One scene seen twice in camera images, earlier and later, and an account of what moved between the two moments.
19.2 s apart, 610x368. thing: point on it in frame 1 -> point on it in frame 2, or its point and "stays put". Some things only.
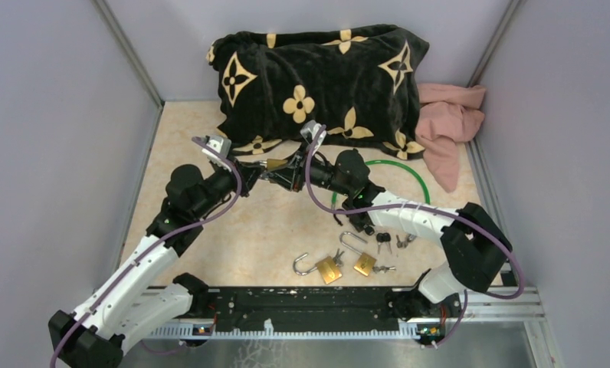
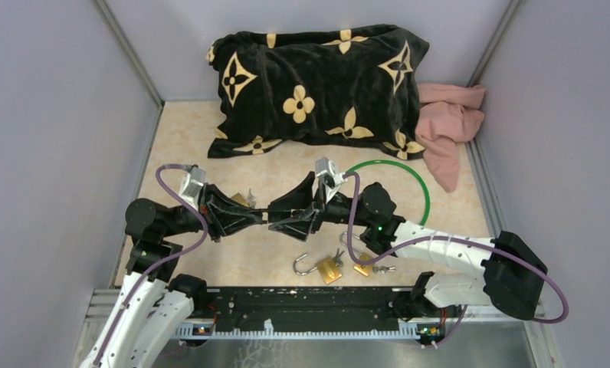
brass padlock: [365, 263] stays put
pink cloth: [450, 114] stays put
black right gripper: [292, 178] -> [298, 198]
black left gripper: [248, 174] -> [223, 215]
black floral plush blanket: [354, 87] stays put
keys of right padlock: [383, 268] stays put
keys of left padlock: [337, 259] stays put
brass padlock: [326, 267] stays put
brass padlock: [272, 163] -> [240, 199]
